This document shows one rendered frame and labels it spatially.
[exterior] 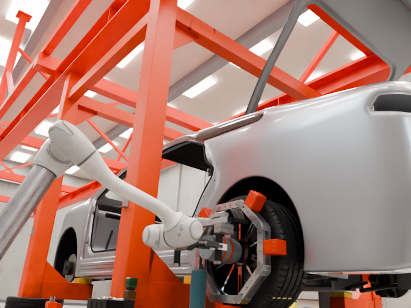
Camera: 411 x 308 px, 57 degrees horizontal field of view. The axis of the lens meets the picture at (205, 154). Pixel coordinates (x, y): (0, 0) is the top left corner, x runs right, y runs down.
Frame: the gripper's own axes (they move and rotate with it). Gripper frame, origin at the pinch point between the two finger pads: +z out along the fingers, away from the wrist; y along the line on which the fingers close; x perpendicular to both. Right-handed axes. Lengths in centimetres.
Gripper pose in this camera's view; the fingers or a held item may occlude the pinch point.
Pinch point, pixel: (218, 247)
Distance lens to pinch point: 187.9
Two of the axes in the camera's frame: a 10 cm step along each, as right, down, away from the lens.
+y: 6.4, -2.5, -7.3
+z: 7.7, 2.7, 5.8
